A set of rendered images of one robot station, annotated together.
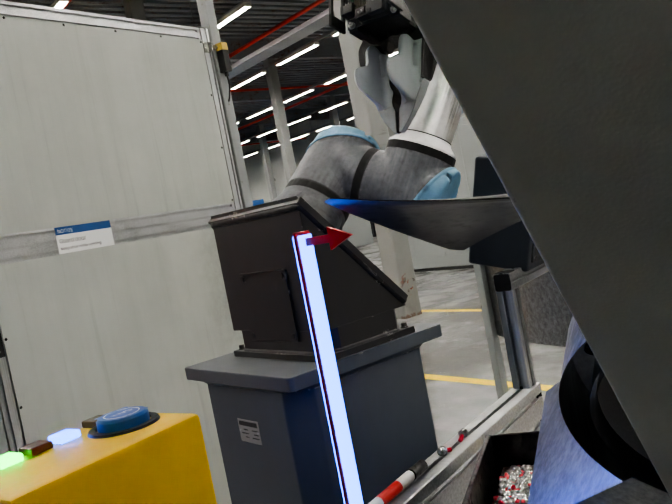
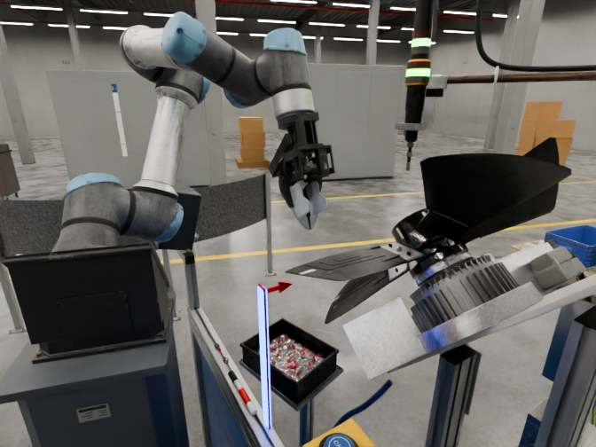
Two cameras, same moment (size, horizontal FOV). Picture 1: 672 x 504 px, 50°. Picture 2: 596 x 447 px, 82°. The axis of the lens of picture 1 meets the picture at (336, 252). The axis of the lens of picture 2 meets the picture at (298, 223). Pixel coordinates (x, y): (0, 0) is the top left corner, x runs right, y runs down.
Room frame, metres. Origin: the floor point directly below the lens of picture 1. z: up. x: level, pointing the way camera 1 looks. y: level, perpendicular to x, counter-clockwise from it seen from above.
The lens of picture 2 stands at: (0.48, 0.51, 1.50)
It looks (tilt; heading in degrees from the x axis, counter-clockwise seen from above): 19 degrees down; 293
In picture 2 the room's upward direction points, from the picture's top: straight up
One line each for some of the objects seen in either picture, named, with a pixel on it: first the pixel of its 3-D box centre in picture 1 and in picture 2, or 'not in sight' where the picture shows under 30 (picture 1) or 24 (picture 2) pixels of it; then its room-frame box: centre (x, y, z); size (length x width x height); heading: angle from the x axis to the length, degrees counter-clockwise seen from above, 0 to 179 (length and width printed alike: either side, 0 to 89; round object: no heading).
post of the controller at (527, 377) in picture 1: (514, 329); (191, 281); (1.19, -0.27, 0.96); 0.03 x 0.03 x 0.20; 54
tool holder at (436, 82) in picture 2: not in sight; (419, 103); (0.54, -0.25, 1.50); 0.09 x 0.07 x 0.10; 179
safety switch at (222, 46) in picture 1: (220, 71); not in sight; (2.80, 0.31, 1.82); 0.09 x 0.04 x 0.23; 144
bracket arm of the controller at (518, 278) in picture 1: (527, 270); (181, 247); (1.27, -0.33, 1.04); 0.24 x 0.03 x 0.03; 144
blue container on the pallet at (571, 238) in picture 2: not in sight; (584, 245); (-0.84, -3.29, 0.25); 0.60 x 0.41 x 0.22; 44
